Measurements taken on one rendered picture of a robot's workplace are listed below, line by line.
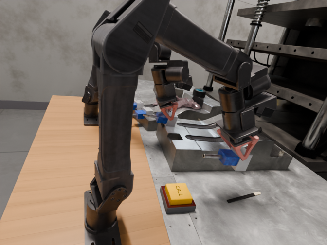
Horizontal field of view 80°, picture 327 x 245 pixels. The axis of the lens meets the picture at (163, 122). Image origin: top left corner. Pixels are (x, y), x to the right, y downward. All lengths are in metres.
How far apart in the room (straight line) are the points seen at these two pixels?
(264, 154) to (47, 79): 2.78
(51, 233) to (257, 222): 0.50
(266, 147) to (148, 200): 0.47
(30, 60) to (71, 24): 0.68
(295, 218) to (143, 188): 0.45
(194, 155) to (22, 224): 0.48
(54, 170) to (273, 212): 0.65
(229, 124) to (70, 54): 2.67
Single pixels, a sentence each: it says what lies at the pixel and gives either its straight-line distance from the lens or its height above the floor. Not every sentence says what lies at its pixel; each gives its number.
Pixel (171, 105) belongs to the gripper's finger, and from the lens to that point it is 0.70.
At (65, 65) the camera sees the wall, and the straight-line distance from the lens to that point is 3.01.
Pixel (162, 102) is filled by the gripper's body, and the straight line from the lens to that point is 0.69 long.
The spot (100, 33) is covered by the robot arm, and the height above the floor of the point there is 1.19.
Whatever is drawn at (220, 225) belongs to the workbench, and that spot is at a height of 0.80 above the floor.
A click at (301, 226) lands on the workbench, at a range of 0.72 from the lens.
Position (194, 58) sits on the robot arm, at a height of 1.18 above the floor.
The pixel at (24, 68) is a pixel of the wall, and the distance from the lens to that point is 3.10.
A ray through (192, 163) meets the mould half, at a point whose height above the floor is 0.83.
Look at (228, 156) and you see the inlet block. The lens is 0.56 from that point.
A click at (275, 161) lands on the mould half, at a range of 0.89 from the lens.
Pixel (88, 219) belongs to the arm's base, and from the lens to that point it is 0.48.
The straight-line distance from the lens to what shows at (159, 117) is 0.75.
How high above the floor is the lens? 1.21
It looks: 23 degrees down
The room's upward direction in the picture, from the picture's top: 11 degrees clockwise
